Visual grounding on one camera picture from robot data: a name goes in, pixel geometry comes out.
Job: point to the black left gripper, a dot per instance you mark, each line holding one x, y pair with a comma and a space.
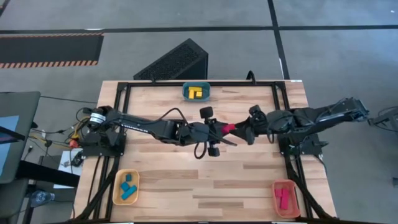
199, 133

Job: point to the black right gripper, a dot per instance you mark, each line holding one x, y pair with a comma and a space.
259, 126

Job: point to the red cube block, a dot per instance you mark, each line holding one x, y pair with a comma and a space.
228, 128

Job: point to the small yellow block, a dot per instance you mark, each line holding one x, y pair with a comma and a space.
199, 94

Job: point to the yellow cylinder block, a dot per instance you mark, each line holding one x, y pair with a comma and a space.
191, 93

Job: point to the red long block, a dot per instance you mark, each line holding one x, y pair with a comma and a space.
278, 193

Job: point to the small blue cube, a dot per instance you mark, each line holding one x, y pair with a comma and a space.
128, 177

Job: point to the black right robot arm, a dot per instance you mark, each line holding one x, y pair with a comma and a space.
326, 119

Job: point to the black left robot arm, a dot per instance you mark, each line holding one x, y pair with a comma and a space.
140, 126

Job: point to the teal plastic bin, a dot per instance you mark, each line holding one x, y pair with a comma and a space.
206, 93

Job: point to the black mesh computer case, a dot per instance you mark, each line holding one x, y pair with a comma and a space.
174, 60

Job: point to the red-orange plastic bin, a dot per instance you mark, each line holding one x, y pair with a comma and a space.
284, 213

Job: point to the yellow plastic bin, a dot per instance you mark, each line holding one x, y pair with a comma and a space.
118, 175

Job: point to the white paper sheet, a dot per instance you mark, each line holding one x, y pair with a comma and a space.
66, 174

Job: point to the black side shelf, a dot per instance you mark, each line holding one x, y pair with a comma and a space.
46, 174

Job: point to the clear water bottle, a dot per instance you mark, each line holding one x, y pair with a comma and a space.
42, 198

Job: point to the black hazard-striped floor mat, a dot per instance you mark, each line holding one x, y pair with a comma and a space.
49, 49

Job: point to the dark grey desk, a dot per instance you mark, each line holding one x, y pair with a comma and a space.
28, 124

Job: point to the blue screen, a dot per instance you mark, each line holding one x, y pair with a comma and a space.
7, 146

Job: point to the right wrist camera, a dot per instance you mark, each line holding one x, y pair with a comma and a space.
255, 109

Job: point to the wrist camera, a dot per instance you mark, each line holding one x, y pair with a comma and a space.
255, 109
206, 112

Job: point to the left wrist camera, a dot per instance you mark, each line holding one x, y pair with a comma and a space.
206, 112

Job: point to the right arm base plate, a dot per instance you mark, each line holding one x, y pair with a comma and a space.
308, 148

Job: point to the black table frame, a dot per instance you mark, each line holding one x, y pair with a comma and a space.
155, 84

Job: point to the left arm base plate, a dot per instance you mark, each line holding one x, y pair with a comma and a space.
102, 152

